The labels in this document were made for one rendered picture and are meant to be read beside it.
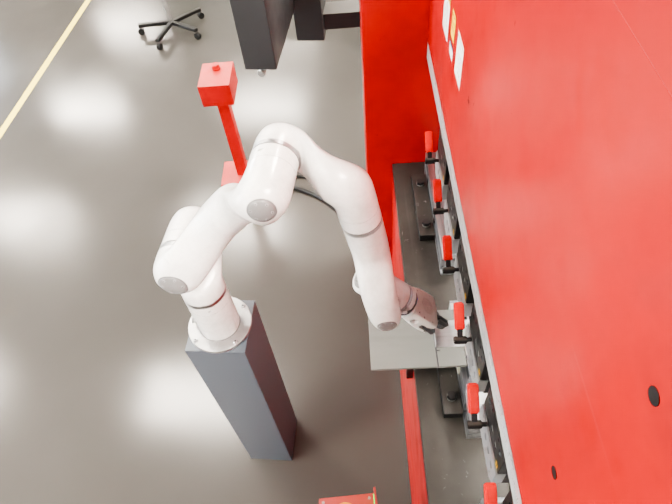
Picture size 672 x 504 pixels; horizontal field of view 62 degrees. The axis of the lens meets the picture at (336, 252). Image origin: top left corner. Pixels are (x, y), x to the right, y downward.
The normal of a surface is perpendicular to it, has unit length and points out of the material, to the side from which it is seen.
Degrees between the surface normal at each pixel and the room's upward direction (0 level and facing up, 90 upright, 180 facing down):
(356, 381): 0
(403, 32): 90
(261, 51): 90
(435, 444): 0
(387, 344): 0
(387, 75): 90
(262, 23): 90
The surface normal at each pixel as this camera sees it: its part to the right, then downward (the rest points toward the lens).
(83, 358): -0.07, -0.61
